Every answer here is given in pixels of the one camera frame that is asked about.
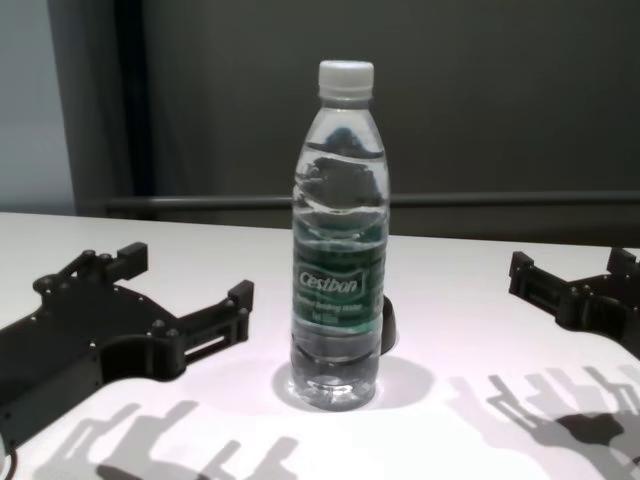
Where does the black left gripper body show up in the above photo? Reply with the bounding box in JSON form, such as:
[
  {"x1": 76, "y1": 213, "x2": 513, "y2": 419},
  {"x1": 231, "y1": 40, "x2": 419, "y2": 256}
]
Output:
[{"x1": 0, "y1": 271, "x2": 187, "y2": 447}]

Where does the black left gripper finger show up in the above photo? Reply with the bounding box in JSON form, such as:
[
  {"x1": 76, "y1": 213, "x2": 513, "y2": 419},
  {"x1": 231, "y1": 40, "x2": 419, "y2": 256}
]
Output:
[
  {"x1": 64, "y1": 241, "x2": 150, "y2": 285},
  {"x1": 153, "y1": 279, "x2": 255, "y2": 367}
]

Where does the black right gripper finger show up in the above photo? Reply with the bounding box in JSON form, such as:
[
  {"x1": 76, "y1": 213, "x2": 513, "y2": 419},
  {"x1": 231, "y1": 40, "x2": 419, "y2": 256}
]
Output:
[
  {"x1": 508, "y1": 251, "x2": 577, "y2": 322},
  {"x1": 606, "y1": 246, "x2": 640, "y2": 282}
]

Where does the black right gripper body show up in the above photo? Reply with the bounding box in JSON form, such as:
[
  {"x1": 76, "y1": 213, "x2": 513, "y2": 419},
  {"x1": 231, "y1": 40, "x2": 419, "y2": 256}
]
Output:
[{"x1": 559, "y1": 272, "x2": 640, "y2": 359}]

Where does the clear water bottle green label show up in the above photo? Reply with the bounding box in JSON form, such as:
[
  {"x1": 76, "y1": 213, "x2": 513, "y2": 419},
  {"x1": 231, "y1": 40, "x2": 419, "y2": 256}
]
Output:
[{"x1": 288, "y1": 59, "x2": 392, "y2": 411}]

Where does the green YES button black base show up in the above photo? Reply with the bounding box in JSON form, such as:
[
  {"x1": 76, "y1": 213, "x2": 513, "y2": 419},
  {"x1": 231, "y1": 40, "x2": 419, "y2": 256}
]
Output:
[{"x1": 380, "y1": 294, "x2": 400, "y2": 355}]

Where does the thin grey horizontal rail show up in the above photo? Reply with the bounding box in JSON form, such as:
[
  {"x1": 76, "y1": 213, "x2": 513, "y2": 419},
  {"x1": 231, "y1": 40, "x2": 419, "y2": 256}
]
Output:
[{"x1": 104, "y1": 190, "x2": 640, "y2": 211}]

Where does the dark vertical post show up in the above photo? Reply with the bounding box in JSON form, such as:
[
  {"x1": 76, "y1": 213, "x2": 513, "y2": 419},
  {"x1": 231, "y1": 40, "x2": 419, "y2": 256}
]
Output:
[{"x1": 113, "y1": 0, "x2": 157, "y2": 221}]

